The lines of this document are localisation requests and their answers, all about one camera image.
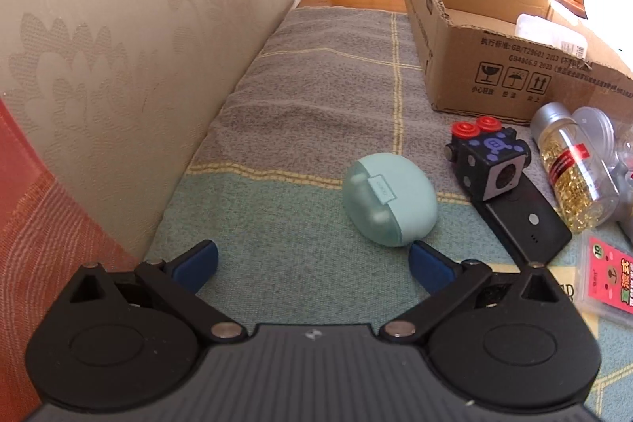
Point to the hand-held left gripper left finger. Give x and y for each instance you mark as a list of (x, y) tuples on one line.
[(198, 261)]

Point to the black cube toy red buttons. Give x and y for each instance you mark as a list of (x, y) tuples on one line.
[(474, 165)]

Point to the clear plastic jar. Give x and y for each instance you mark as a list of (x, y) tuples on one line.
[(601, 130)]

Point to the cardboard box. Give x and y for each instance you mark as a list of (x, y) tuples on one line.
[(494, 61)]

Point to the teal earbud case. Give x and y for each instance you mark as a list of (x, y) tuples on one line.
[(395, 199)]

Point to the plaid table cloth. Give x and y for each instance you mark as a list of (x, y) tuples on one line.
[(321, 105)]

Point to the orange red cloth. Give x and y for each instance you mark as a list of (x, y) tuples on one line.
[(39, 229)]

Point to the black flat power bank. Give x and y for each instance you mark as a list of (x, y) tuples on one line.
[(529, 224)]

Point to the wooden nightstand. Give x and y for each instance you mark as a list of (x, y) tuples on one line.
[(346, 2)]

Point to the gold pin bottle silver cap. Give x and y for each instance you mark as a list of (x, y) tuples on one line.
[(573, 175)]

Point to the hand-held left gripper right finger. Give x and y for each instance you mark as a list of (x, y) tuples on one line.
[(430, 268)]

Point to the clear case with pink label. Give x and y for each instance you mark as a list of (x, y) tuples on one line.
[(608, 278)]

